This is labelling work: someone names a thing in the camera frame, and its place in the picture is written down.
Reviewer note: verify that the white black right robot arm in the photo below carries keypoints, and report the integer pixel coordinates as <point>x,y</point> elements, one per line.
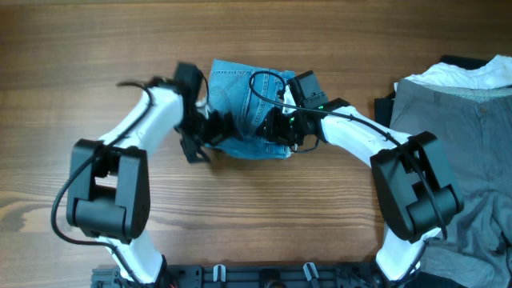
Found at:
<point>418,194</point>

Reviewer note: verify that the white garment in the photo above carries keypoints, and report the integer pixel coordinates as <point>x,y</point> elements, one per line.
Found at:
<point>492,75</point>

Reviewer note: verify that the light blue denim jeans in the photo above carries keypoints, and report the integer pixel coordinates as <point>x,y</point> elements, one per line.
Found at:
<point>236,88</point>

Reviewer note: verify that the black garment under pile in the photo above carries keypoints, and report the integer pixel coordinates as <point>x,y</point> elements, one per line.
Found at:
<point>383,107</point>

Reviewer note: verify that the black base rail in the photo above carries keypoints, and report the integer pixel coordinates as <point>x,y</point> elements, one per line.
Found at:
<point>342,275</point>

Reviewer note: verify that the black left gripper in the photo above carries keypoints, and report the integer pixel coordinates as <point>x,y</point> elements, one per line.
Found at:
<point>218,130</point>

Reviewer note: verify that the grey shorts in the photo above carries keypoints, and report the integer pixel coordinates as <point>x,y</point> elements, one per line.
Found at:
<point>474,127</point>

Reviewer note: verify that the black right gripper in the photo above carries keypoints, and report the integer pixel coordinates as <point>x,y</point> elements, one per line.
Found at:
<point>274,130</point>

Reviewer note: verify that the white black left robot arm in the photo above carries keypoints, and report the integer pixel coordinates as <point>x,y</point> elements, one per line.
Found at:
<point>106,199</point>

